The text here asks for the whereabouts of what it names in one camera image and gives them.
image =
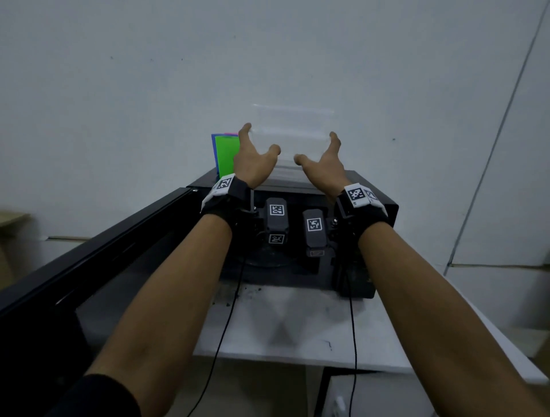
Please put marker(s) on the person's left hand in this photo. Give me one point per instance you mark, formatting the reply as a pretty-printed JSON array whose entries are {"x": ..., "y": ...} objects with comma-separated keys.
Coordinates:
[{"x": 251, "y": 165}]

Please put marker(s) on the person's right hand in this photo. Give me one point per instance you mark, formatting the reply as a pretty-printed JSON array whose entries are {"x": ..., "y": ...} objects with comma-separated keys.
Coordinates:
[{"x": 328, "y": 172}]

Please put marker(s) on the person's left thumb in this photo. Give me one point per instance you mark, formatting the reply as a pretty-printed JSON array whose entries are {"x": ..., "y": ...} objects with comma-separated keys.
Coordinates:
[{"x": 271, "y": 152}]

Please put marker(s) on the person's right thumb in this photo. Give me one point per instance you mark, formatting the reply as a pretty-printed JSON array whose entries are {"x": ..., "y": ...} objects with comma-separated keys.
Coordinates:
[{"x": 303, "y": 159}]

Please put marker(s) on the clear plastic sheet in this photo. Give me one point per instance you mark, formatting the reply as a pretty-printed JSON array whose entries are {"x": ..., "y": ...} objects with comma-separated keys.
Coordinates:
[{"x": 292, "y": 129}]

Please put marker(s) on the person's left forearm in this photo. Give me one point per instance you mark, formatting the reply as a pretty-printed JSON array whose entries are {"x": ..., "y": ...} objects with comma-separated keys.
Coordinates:
[{"x": 172, "y": 300}]

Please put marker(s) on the person's right forearm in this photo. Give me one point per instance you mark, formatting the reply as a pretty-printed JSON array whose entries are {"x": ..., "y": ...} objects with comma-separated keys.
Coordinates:
[{"x": 421, "y": 309}]

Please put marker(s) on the green sheet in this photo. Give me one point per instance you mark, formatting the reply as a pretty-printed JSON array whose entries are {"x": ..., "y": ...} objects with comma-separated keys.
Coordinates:
[{"x": 227, "y": 154}]

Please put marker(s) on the blue sheet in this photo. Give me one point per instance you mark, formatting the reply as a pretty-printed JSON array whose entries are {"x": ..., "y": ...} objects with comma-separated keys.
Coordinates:
[{"x": 213, "y": 150}]

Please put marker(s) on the black box machine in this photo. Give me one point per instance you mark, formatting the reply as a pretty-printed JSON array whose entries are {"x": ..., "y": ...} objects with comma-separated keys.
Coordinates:
[{"x": 296, "y": 275}]

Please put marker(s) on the black framed glass panel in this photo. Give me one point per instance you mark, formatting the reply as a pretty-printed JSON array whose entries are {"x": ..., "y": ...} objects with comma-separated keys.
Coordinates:
[{"x": 64, "y": 279}]

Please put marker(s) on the black sleeve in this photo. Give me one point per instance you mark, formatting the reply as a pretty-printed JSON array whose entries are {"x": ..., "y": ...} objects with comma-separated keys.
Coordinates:
[{"x": 94, "y": 397}]

